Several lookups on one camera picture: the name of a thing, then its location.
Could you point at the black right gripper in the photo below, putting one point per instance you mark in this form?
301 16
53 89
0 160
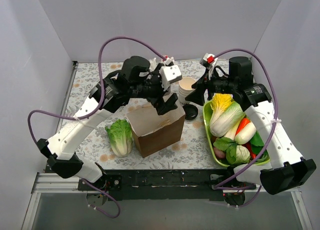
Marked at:
204 85

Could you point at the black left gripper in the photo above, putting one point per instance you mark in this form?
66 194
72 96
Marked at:
158 98

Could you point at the brown pulp cup carrier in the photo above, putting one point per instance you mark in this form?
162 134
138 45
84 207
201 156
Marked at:
165 122

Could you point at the brown paper bag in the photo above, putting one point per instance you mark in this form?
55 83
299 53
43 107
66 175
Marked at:
148 136

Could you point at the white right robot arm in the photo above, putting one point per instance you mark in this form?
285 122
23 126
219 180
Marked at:
287 167

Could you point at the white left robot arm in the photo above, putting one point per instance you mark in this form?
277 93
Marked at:
60 149

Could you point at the stack of paper cups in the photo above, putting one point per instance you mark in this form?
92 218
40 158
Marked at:
185 88

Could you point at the green vegetable tray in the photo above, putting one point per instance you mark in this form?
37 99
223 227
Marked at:
207 113

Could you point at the black spare cup lid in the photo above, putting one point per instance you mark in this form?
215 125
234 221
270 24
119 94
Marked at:
191 112

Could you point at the yellow napa cabbage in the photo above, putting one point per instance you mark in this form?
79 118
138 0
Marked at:
219 103

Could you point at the green white napa cabbage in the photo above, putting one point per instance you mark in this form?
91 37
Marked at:
221 122

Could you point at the orange carrot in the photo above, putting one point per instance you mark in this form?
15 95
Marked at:
242 124

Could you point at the green leafy vegetable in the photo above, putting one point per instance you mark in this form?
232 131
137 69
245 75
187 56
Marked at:
226 144

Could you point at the floral table mat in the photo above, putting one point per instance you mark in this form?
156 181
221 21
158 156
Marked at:
191 152

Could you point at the white radish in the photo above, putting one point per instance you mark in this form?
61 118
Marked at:
245 134

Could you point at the purple red onion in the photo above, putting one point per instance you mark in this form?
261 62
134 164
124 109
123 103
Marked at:
219 154

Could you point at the small white green cabbage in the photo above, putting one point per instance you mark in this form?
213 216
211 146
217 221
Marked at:
239 155

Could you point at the red chili pepper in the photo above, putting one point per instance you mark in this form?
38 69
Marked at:
249 147

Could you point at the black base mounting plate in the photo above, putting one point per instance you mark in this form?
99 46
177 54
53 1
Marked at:
163 184

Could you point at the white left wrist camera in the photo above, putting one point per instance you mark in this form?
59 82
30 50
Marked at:
170 75

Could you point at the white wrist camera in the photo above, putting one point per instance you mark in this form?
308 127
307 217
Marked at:
170 75
209 61

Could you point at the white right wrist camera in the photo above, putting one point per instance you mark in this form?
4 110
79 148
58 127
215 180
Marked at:
209 61

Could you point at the aluminium frame rail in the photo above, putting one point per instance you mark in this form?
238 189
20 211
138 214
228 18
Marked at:
68 204

